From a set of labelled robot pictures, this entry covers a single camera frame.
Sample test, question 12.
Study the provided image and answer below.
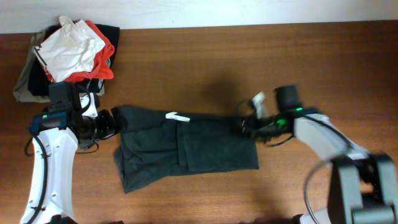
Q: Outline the dark green t-shirt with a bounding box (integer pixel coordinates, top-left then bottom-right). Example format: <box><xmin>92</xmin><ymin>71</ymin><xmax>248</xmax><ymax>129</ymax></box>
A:
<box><xmin>113</xmin><ymin>106</ymin><xmax>259</xmax><ymax>194</ymax></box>

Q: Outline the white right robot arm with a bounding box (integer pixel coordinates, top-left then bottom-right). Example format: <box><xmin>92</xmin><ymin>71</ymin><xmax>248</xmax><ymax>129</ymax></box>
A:
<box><xmin>238</xmin><ymin>108</ymin><xmax>397</xmax><ymax>223</ymax></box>

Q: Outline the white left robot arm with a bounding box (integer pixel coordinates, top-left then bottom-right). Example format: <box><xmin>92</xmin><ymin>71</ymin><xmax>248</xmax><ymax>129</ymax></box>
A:
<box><xmin>21</xmin><ymin>109</ymin><xmax>119</xmax><ymax>223</ymax></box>

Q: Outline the red folded garment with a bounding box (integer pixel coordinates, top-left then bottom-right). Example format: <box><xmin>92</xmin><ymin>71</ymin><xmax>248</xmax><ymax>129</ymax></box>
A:
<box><xmin>33</xmin><ymin>16</ymin><xmax>116</xmax><ymax>83</ymax></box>

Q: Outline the white folded garment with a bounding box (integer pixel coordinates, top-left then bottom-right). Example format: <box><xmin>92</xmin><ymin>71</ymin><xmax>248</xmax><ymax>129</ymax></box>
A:
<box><xmin>33</xmin><ymin>16</ymin><xmax>106</xmax><ymax>82</ymax></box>

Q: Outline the grey folded garment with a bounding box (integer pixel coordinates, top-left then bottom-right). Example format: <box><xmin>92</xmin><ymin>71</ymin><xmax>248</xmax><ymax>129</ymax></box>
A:
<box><xmin>12</xmin><ymin>26</ymin><xmax>105</xmax><ymax>103</ymax></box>

